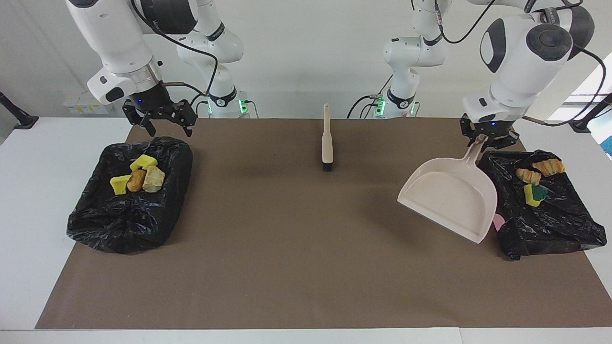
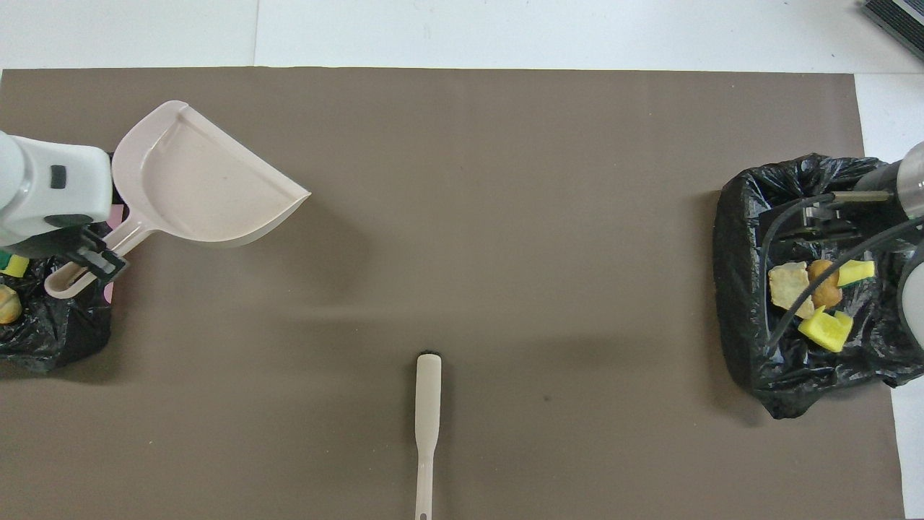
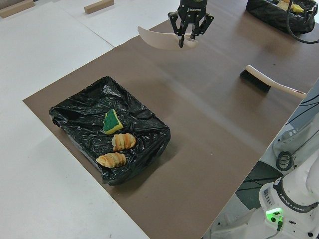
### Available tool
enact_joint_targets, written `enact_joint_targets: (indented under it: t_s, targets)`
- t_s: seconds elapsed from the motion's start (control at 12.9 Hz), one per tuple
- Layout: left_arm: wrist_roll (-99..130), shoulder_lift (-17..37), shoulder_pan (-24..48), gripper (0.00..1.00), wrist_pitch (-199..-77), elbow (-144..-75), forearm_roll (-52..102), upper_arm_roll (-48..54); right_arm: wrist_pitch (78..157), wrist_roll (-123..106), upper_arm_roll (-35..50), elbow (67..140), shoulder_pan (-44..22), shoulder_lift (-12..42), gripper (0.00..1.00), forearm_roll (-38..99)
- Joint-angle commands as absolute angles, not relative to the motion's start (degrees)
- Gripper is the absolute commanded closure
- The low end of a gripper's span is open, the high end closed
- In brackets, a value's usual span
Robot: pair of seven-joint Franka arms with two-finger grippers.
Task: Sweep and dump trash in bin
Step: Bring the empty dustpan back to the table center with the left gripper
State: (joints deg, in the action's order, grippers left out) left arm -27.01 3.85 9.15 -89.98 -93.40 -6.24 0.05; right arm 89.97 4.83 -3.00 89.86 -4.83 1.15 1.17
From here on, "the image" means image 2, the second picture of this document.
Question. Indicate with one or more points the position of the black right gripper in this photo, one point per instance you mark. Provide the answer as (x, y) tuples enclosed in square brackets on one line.
[(882, 180)]

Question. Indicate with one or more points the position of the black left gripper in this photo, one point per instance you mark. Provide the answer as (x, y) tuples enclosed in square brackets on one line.
[(61, 242)]

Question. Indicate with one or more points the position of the pale bread chunk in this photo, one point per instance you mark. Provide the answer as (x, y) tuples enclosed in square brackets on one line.
[(787, 285)]

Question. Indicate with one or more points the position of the yellow green sponge piece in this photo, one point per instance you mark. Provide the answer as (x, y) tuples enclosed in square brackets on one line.
[(857, 272)]

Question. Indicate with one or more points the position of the brown bread roll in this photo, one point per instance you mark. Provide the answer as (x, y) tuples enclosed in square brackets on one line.
[(826, 292)]

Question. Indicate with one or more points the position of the plain yellow sponge piece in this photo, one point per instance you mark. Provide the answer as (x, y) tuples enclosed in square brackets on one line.
[(16, 266)]

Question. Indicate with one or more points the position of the croissant piece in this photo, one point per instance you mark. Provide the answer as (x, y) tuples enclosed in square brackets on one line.
[(9, 305)]

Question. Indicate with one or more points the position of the notched yellow sponge piece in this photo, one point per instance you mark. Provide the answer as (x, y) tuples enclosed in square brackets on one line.
[(824, 331)]

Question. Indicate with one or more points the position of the beige plastic dustpan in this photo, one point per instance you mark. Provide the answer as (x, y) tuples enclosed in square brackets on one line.
[(202, 188)]

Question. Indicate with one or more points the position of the beige hand brush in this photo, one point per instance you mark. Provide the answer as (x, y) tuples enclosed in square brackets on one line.
[(427, 404)]

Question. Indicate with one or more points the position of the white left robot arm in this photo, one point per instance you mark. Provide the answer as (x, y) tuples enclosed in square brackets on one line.
[(79, 188)]

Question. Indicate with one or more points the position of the pink plastic bin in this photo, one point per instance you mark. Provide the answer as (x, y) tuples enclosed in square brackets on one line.
[(109, 292)]

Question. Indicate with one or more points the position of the black bag over pink bin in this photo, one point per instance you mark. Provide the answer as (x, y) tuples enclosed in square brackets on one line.
[(58, 332)]

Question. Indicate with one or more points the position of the black trash bag bin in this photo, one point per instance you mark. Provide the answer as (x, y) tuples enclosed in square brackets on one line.
[(794, 383)]

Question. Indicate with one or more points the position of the dark ribbed device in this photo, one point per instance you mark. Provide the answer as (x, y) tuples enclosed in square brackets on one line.
[(902, 22)]

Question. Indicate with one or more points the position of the brown paper mat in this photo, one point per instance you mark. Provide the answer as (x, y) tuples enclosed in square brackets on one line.
[(505, 253)]

